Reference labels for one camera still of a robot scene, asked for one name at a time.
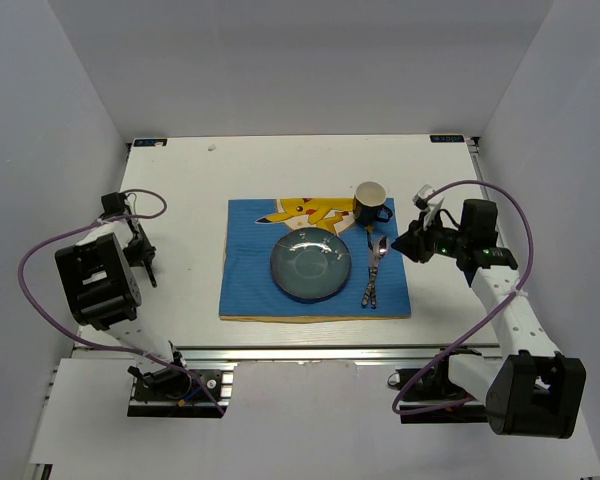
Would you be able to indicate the silver spoon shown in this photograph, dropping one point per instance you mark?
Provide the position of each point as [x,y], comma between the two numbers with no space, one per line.
[381,247]

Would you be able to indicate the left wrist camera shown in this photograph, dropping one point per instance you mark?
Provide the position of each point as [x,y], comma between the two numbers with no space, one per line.
[119,228]

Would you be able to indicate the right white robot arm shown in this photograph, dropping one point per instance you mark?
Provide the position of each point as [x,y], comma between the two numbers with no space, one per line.
[537,390]

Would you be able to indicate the blue Pikachu placemat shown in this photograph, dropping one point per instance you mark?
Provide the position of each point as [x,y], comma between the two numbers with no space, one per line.
[249,292]

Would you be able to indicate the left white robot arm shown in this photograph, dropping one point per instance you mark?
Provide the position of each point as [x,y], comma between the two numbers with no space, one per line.
[100,287]

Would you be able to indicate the aluminium table rail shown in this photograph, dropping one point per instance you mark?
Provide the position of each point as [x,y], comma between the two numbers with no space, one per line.
[396,355]

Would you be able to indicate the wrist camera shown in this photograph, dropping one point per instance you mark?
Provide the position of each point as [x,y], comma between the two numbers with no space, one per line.
[426,197]
[119,228]

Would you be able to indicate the left table corner sticker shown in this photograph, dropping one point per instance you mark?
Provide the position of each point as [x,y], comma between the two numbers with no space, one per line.
[149,142]

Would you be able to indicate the teal ceramic plate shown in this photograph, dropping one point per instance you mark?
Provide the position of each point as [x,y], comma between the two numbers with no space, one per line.
[310,264]

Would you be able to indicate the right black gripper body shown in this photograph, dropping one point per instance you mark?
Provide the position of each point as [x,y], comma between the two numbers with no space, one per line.
[433,240]

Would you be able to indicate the serrated table knife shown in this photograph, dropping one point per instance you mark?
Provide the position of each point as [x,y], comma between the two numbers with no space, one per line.
[372,270]

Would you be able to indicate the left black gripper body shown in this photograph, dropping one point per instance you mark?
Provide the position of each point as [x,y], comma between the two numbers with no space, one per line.
[139,249]

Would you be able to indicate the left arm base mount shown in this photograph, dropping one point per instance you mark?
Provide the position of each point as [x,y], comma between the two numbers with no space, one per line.
[170,394]

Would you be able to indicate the table corner sticker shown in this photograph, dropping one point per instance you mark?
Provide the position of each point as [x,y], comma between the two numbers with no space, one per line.
[446,138]
[149,142]

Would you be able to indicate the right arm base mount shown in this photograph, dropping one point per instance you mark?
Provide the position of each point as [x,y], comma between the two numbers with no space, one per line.
[429,391]

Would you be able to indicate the right table corner sticker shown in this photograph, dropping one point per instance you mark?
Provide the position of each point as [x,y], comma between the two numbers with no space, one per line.
[446,138]

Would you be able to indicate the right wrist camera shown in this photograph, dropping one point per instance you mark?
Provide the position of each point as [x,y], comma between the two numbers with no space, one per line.
[426,197]

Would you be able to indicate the dark blue mug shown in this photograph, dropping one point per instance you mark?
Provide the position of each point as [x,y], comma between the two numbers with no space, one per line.
[369,204]

